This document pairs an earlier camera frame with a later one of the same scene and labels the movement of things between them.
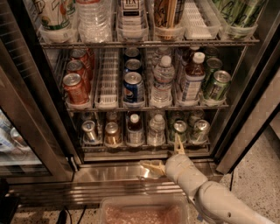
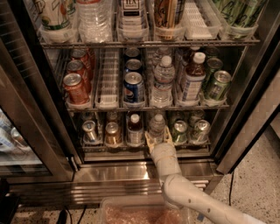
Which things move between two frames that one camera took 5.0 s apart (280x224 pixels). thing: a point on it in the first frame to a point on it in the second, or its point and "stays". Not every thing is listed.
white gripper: [177, 168] to [162, 151]
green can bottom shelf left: [180, 127] stays
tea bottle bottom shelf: [135, 133] stays
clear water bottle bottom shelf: [157, 134] stays
